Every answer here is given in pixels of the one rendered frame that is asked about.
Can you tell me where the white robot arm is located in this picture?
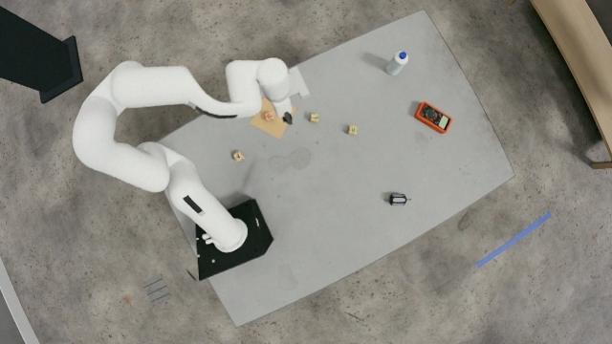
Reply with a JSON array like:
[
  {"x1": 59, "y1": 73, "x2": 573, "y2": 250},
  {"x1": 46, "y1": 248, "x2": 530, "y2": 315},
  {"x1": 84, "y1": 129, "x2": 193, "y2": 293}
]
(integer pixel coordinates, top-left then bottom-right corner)
[{"x1": 72, "y1": 58, "x2": 309, "y2": 252}]

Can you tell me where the tan square mat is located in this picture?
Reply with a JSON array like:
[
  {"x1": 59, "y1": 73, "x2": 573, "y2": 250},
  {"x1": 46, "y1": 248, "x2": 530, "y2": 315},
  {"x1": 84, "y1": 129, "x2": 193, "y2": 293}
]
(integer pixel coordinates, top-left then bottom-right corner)
[{"x1": 250, "y1": 98, "x2": 296, "y2": 139}]

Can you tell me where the orange pocket multimeter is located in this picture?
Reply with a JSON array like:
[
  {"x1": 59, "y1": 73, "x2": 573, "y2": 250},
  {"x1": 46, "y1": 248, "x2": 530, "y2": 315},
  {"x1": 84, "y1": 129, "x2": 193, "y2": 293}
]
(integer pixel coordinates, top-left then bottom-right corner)
[{"x1": 414, "y1": 101, "x2": 452, "y2": 134}]

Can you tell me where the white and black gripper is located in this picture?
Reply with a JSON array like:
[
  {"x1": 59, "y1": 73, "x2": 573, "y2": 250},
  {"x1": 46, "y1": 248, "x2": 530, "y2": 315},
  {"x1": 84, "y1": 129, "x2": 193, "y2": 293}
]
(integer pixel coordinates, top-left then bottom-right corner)
[{"x1": 271, "y1": 98, "x2": 292, "y2": 125}]

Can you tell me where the white plastic bottle with blue cap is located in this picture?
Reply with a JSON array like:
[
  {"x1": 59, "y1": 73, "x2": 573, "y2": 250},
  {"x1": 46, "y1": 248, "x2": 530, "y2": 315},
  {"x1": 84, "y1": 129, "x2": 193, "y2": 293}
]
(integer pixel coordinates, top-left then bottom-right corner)
[{"x1": 386, "y1": 51, "x2": 408, "y2": 75}]

